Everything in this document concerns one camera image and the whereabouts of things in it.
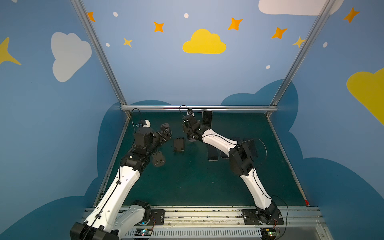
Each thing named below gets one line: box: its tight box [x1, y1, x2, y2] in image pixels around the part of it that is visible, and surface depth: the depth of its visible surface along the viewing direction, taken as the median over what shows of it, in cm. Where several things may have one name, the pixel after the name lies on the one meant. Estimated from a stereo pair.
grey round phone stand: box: [152, 151, 166, 167], surface depth 92 cm
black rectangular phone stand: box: [173, 139, 185, 153], surface depth 100 cm
